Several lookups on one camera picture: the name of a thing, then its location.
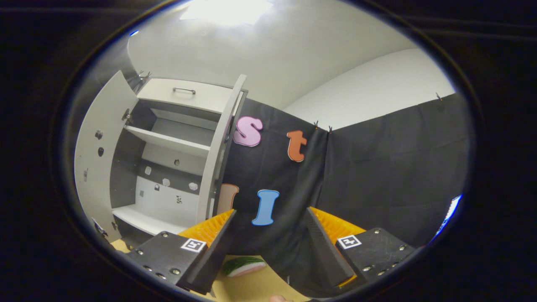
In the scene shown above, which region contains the white cabinet drawer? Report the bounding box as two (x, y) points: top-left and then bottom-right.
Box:
(138, 78), (244, 114)

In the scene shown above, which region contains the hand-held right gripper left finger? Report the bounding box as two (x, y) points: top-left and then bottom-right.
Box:
(126, 209), (237, 295)

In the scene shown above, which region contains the black backdrop cloth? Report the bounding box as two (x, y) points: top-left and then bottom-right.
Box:
(214, 92), (477, 294)

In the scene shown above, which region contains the white cabinet door camera sticker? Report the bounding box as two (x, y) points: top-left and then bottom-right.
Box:
(74, 70), (139, 244)

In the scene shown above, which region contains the white and grey cabinet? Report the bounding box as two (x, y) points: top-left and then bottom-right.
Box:
(110, 78), (249, 248)

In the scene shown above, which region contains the white cabinet door headphone sticker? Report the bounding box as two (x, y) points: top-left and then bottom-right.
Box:
(196, 74), (247, 225)

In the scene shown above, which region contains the white cabinet shelf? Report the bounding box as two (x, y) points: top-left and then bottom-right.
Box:
(124, 125), (211, 159)

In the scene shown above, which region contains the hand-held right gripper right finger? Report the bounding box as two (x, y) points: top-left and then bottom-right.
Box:
(305, 207), (416, 290)

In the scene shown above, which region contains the watermelon slice coaster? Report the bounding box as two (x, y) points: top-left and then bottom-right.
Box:
(222, 257), (267, 277)

